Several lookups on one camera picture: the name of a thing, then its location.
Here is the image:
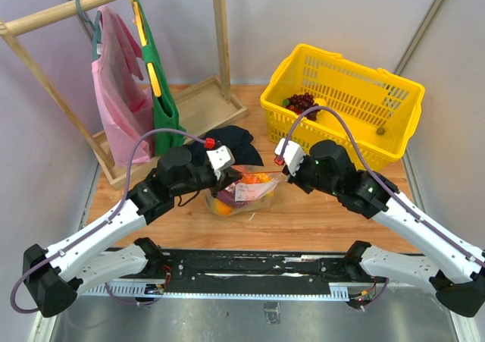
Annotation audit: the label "yellow clothes hanger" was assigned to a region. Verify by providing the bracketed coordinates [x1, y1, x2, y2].
[130, 0, 162, 97]

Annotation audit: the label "yellow plastic basket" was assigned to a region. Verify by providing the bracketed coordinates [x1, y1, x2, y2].
[261, 44, 425, 171]

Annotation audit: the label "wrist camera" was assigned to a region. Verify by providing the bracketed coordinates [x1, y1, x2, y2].
[204, 137, 235, 180]
[274, 138, 305, 177]

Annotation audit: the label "clear zip top bag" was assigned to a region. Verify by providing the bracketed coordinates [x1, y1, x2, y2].
[205, 165, 286, 216]

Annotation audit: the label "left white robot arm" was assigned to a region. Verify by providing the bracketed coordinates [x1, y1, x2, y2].
[20, 146, 241, 318]

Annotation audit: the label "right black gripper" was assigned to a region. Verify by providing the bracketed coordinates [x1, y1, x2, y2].
[283, 152, 340, 196]

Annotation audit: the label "wooden clothes rack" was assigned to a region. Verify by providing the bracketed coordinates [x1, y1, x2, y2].
[1, 0, 248, 189]

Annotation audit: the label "purple eggplant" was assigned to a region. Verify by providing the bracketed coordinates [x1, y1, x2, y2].
[217, 190, 237, 207]

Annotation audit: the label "dark navy cloth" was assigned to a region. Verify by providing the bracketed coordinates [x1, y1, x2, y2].
[186, 125, 264, 167]

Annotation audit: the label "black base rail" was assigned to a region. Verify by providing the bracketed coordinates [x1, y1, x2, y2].
[117, 247, 391, 296]

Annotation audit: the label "orange tangerine fruit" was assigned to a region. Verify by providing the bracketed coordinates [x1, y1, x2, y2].
[214, 199, 233, 216]

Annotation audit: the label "orange tangerines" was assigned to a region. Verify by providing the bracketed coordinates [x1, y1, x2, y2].
[241, 173, 271, 184]

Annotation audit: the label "purple grape bunch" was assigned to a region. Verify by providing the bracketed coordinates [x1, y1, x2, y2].
[283, 93, 318, 115]

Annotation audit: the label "teal clothes hanger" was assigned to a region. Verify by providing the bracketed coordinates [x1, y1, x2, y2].
[75, 0, 102, 61]

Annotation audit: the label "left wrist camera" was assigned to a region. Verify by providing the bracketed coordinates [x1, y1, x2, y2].
[204, 137, 235, 180]

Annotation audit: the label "yellow lemon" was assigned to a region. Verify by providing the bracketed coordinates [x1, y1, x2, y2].
[314, 98, 327, 110]

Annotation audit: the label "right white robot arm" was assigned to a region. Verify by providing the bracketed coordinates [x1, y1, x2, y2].
[275, 140, 484, 318]

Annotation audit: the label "green shirt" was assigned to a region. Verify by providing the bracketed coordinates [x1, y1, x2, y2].
[136, 0, 185, 131]

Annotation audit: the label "pink shirt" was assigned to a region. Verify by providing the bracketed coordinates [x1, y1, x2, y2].
[92, 5, 154, 167]

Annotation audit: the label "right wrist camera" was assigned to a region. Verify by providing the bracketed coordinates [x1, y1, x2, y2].
[274, 138, 305, 177]

